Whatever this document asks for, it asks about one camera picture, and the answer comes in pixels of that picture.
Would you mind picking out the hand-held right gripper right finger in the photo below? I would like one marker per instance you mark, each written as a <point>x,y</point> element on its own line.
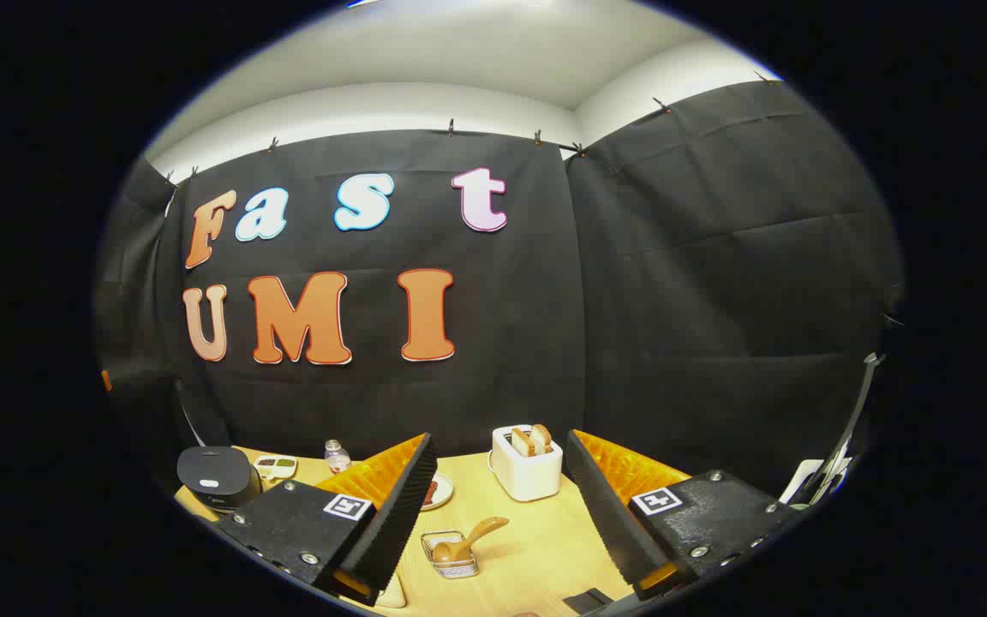
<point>609,523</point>

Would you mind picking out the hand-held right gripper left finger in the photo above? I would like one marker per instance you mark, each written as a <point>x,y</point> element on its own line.
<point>403,514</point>

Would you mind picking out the wooden spoon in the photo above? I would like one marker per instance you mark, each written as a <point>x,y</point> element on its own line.
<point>469,540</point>

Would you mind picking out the dark grey rice cooker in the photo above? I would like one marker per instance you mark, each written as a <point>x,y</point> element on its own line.
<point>218,478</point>

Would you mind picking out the white plate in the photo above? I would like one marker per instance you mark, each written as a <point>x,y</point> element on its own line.
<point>442,493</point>

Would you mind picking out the beige board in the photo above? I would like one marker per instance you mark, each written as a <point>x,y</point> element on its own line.
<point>392,593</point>

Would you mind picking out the small black block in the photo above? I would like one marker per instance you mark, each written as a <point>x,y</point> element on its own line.
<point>588,601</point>

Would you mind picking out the small clear drink bottle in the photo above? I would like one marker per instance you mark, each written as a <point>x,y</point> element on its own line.
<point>337,458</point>

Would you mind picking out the white toaster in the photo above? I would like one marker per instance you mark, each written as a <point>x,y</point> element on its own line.
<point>529,476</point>

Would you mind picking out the small white green dish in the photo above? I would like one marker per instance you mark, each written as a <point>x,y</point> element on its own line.
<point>275,467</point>

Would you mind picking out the black backdrop cloth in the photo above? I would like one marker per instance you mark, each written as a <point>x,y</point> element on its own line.
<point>673,300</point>

